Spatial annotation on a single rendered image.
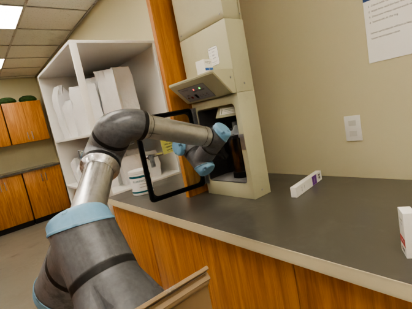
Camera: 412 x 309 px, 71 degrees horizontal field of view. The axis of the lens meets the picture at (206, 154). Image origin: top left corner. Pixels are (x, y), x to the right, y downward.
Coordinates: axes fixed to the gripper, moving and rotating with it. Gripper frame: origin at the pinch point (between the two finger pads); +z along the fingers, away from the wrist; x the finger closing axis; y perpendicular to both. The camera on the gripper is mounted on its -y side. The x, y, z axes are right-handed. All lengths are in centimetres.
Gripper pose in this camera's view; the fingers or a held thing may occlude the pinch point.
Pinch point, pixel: (236, 135)
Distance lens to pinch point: 141.9
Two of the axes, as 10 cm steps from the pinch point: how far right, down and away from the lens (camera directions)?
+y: -1.9, -9.7, -1.4
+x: -6.3, 0.1, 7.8
